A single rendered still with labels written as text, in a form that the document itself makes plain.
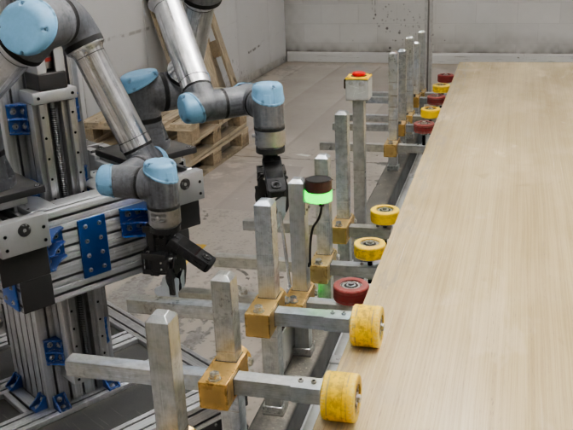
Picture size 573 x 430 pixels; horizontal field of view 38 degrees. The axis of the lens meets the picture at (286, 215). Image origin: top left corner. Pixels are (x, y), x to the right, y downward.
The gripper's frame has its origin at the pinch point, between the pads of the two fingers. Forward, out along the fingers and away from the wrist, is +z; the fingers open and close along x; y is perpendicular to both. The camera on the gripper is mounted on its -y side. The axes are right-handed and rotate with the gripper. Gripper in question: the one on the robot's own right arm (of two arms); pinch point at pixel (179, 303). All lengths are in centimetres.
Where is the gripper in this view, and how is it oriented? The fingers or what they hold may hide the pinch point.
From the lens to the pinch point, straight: 199.2
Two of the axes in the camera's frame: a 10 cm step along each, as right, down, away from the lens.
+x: -2.6, 3.4, -9.0
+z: 0.3, 9.4, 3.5
